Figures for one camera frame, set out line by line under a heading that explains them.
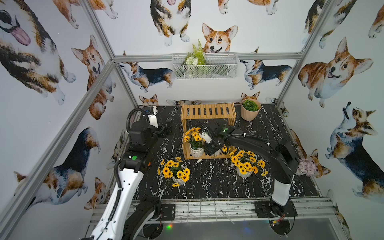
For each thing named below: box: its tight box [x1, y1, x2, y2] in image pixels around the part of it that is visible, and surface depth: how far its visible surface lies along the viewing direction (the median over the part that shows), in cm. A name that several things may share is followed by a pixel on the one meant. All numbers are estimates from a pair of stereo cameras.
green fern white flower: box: [185, 39, 207, 67], surface depth 84 cm
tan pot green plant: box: [240, 98, 262, 121], surface depth 108 cm
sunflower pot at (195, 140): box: [184, 127, 206, 158], surface depth 87 cm
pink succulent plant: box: [296, 158, 319, 177], surface depth 80 cm
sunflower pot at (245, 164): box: [229, 150, 269, 178], surface depth 77 cm
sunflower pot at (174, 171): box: [157, 156, 191, 188], surface depth 75 cm
